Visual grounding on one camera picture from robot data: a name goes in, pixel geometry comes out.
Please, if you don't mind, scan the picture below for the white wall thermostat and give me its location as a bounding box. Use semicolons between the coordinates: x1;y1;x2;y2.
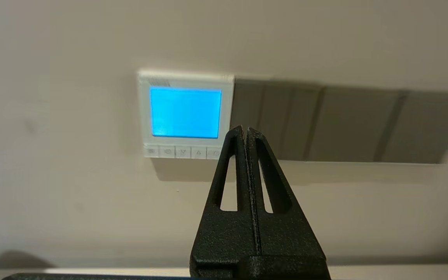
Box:
137;70;235;160

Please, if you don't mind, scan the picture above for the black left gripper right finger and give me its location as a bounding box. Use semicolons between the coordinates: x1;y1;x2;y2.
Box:
247;128;330;280

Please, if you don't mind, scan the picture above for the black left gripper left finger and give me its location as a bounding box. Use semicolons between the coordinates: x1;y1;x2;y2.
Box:
190;125;257;278

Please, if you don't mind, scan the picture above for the dark grey switch panel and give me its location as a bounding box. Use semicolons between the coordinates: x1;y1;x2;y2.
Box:
230;77;325;161

